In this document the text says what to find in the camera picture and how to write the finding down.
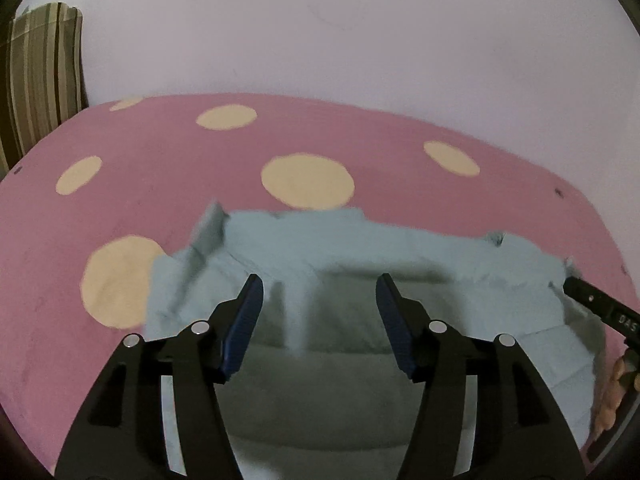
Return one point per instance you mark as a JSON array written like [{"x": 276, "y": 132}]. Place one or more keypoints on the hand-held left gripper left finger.
[{"x": 242, "y": 320}]

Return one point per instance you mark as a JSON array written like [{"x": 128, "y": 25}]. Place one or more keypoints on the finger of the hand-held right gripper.
[{"x": 587, "y": 296}]

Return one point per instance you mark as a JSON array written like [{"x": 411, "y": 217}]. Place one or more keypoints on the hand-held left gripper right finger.
[{"x": 397, "y": 320}]

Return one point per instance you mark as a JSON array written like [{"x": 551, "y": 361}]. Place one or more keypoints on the light blue quilted jacket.
[{"x": 350, "y": 270}]

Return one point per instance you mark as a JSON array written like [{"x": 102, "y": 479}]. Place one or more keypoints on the person's right hand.
[{"x": 612, "y": 390}]

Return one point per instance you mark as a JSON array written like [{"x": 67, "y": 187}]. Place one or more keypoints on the pink polka-dot bed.
[{"x": 165, "y": 170}]

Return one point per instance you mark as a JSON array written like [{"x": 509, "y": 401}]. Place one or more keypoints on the striped fabric headboard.
[{"x": 40, "y": 75}]

